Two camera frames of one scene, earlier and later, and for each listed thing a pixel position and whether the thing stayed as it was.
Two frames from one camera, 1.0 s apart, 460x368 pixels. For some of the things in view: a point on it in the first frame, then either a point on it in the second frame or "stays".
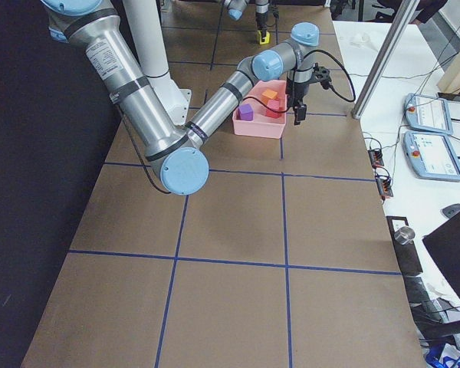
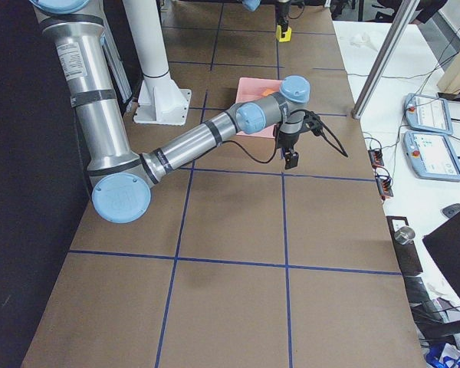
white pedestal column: (144, 21) stays
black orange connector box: (376, 157) stays
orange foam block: (268, 94) stays
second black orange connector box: (384, 186) stays
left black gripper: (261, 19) → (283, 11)
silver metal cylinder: (405, 235) stays
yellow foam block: (267, 38) → (279, 34)
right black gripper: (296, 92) → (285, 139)
